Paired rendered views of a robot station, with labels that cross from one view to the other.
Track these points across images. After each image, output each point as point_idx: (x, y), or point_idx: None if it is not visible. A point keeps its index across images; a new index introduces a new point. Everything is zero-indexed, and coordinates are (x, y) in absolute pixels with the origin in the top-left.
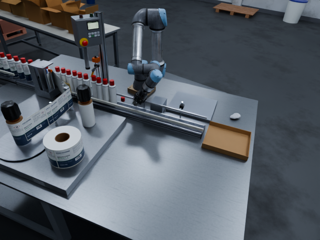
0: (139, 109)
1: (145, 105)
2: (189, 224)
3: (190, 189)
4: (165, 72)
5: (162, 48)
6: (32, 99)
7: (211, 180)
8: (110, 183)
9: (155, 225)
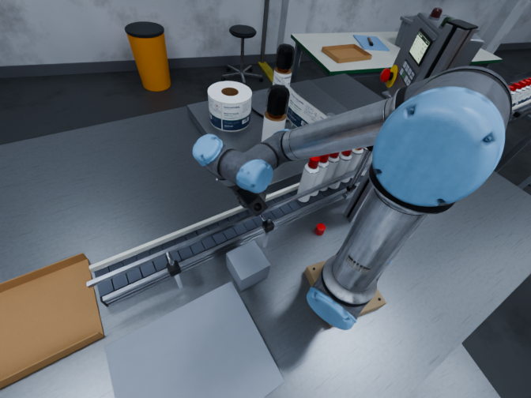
0: (255, 221)
1: (275, 256)
2: (46, 159)
3: (65, 186)
4: (307, 296)
5: (356, 257)
6: None
7: (38, 217)
8: (166, 138)
9: (84, 140)
